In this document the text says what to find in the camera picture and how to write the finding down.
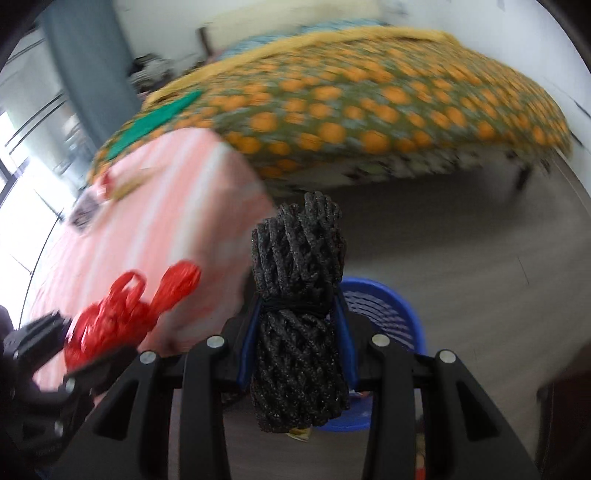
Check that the wooden bed frame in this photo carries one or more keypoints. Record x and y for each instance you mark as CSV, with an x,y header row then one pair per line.
x,y
204,44

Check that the pile of clothes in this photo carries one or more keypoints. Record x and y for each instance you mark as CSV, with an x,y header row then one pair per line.
x,y
152,69

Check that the yellow knit blanket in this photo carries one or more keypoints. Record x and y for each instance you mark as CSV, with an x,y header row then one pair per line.
x,y
392,34

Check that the striped pink tablecloth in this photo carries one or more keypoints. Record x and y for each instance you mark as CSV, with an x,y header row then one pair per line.
x,y
184,207

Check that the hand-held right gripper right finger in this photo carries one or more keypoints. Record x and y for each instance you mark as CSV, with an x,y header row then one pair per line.
x,y
346,341

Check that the dark brown furniture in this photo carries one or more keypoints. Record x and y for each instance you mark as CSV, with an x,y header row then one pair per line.
x,y
568,415

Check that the cream padded headboard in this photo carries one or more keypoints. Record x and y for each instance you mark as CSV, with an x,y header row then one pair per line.
x,y
286,18

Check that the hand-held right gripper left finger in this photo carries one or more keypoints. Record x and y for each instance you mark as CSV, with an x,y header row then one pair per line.
x,y
247,355

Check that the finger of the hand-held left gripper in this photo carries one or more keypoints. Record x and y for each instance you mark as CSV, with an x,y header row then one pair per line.
x,y
101,369
44,334

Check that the blue plastic basket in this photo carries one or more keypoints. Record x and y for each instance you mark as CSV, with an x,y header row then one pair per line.
x,y
388,309

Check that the green cloth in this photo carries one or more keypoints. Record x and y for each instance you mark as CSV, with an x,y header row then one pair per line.
x,y
157,117

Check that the black framed window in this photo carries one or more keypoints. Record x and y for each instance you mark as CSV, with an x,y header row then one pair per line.
x,y
27,207

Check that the orange flower bed blanket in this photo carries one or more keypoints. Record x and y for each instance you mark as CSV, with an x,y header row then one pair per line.
x,y
369,101

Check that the red plastic bag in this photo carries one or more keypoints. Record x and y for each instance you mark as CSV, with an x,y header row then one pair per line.
x,y
115,314

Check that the grey blue curtain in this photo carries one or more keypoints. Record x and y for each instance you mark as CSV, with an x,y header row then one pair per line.
x,y
87,60

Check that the blue floral pillow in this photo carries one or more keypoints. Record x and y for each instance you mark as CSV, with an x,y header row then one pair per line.
x,y
258,44

